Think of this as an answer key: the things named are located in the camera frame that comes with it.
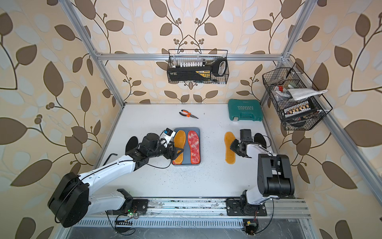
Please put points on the yellow insole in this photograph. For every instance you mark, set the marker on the yellow insole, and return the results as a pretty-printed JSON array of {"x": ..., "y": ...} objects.
[
  {"x": 230, "y": 156},
  {"x": 179, "y": 142}
]

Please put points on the green tool case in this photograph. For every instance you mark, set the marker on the green tool case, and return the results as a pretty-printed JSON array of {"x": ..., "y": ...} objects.
[{"x": 245, "y": 110}]

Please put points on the back wire basket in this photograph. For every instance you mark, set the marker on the back wire basket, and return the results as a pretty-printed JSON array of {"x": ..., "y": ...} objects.
[{"x": 214, "y": 58}]

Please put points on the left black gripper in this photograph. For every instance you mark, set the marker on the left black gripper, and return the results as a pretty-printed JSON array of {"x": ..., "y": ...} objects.
[{"x": 170, "y": 151}]

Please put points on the red insole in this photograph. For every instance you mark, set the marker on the red insole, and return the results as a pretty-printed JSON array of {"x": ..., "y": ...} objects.
[{"x": 194, "y": 144}]

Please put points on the drill bit set box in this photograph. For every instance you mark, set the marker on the drill bit set box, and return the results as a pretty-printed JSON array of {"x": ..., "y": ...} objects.
[{"x": 302, "y": 109}]

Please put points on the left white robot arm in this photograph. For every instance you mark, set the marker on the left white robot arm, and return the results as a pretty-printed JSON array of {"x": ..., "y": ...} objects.
[{"x": 74, "y": 197}]

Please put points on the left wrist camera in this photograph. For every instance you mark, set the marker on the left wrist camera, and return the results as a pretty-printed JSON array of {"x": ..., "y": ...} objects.
[{"x": 166, "y": 136}]

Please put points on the wire basket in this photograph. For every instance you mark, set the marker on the wire basket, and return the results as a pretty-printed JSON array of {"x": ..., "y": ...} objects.
[
  {"x": 278, "y": 81},
  {"x": 214, "y": 58}
]

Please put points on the white paper bag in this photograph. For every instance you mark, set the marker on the white paper bag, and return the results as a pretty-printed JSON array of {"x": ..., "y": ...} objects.
[{"x": 303, "y": 93}]

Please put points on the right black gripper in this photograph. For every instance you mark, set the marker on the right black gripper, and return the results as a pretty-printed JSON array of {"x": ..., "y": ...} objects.
[{"x": 233, "y": 147}]

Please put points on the black yellow tool box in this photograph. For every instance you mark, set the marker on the black yellow tool box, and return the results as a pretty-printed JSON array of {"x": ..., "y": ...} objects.
[{"x": 197, "y": 74}]

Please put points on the right wire basket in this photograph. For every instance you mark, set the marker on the right wire basket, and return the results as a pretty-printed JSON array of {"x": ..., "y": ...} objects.
[{"x": 278, "y": 81}]

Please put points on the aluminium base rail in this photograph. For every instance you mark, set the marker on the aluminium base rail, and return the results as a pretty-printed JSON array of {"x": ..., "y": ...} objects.
[{"x": 220, "y": 207}]

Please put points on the orange handled pliers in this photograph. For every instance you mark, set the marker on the orange handled pliers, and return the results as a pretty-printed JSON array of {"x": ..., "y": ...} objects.
[{"x": 187, "y": 114}]

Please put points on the blue storage box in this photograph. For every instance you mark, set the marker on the blue storage box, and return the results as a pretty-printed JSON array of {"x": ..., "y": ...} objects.
[{"x": 186, "y": 160}]

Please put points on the black insole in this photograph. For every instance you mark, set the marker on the black insole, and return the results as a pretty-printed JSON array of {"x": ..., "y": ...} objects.
[
  {"x": 260, "y": 139},
  {"x": 131, "y": 144}
]

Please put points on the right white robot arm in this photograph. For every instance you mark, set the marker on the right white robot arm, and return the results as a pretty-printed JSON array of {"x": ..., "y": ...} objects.
[{"x": 274, "y": 176}]

